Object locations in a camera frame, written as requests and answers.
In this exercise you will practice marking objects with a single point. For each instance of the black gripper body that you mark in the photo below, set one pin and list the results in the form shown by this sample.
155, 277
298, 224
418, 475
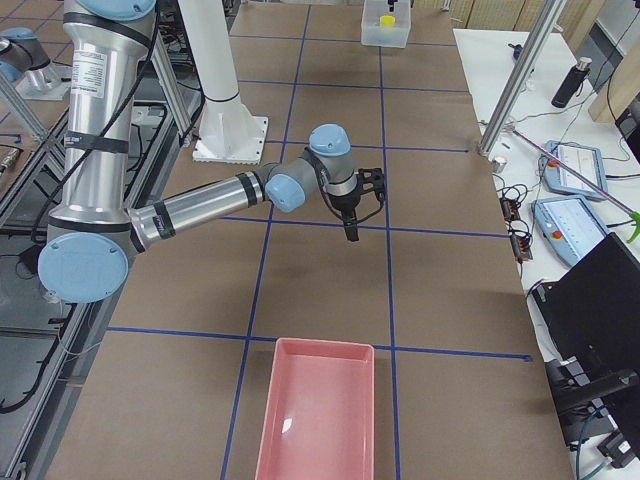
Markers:
344, 204

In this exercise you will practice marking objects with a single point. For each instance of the translucent plastic storage box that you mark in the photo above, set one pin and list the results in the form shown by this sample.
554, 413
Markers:
373, 35

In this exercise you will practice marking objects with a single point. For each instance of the black laptop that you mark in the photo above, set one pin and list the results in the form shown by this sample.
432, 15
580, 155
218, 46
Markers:
592, 312

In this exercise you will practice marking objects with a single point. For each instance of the blue teach pendant near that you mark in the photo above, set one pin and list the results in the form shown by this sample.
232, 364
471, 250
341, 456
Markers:
570, 225

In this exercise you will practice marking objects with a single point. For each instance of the yellow plastic cup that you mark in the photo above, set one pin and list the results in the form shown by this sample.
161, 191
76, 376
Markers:
387, 21

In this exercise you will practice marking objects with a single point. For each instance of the pink plastic bin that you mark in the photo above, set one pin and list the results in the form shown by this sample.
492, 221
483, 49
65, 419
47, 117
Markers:
319, 420

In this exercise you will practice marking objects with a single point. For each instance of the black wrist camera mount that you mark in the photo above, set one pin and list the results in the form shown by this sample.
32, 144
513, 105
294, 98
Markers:
372, 181

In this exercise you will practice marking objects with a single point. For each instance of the black water bottle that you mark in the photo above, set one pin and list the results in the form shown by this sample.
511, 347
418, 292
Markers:
572, 82

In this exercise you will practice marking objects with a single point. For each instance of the aluminium frame post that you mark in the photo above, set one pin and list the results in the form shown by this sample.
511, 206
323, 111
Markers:
535, 42

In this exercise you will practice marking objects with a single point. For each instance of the blue teach pendant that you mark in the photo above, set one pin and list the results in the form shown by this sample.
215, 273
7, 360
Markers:
570, 225
586, 160

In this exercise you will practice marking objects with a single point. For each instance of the blue teach pendant far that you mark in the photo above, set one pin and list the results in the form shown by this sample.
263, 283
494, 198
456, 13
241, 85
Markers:
586, 160

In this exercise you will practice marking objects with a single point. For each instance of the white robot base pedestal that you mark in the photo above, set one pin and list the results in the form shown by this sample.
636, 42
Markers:
228, 132

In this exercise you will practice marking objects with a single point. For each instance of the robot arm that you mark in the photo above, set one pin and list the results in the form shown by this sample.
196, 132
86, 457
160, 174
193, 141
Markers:
92, 236

